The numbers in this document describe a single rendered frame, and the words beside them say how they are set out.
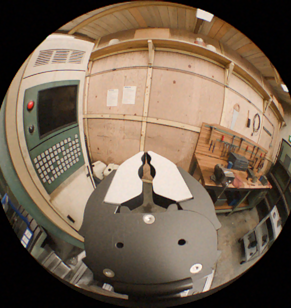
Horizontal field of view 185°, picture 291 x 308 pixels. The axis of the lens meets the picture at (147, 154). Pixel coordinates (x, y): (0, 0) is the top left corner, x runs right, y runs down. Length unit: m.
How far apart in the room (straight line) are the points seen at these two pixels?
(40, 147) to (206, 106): 1.85
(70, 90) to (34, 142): 0.39
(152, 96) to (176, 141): 0.79
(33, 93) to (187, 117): 1.70
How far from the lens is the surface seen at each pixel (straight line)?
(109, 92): 1.84
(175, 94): 1.55
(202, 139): 1.62
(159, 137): 1.63
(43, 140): 0.67
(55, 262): 1.09
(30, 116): 0.65
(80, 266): 0.83
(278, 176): 3.74
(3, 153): 0.24
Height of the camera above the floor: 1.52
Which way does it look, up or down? 29 degrees down
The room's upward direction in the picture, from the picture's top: 7 degrees clockwise
